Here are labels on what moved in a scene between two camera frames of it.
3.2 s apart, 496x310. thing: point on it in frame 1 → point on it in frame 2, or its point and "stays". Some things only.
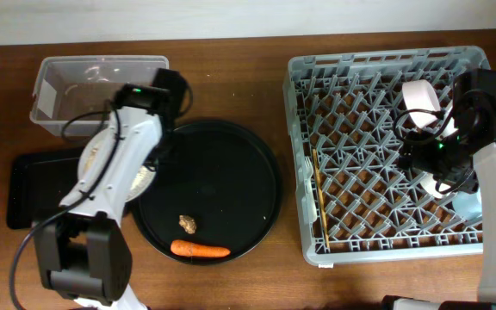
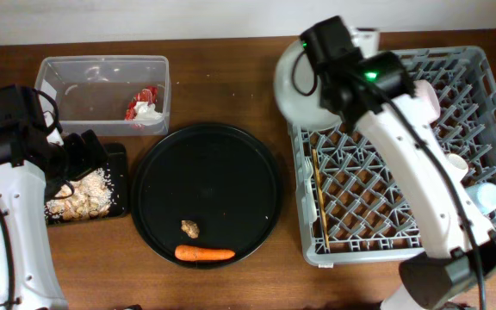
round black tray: [222, 175] stays
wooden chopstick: [319, 182] stays
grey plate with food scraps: [95, 156] → [298, 92]
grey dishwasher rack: [353, 200] stays
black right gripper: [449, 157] → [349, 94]
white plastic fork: [309, 207] stays
